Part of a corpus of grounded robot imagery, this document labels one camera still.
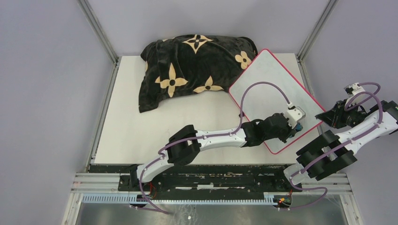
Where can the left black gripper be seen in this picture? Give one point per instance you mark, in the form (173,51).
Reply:
(288,130)

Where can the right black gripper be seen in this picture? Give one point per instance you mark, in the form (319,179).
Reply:
(333,117)

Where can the blue whiteboard eraser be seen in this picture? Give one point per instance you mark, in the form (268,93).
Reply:
(298,127)

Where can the pink framed whiteboard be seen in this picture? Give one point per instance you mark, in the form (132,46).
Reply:
(265,87)

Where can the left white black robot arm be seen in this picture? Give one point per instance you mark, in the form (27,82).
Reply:
(188,142)

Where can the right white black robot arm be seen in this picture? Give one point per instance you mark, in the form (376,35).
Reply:
(329,152)

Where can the black floral plush blanket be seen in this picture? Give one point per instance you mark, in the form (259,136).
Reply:
(191,64)

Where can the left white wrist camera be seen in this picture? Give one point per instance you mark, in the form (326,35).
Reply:
(294,115)

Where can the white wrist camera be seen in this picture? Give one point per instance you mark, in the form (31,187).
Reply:
(353,89)
(294,115)

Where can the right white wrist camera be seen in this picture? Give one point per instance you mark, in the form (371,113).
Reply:
(353,89)

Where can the right aluminium frame post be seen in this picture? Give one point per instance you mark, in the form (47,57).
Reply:
(310,40)

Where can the aluminium frame post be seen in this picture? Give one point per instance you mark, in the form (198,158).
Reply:
(310,40)
(98,30)

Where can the left aluminium frame post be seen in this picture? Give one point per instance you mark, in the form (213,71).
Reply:
(98,30)

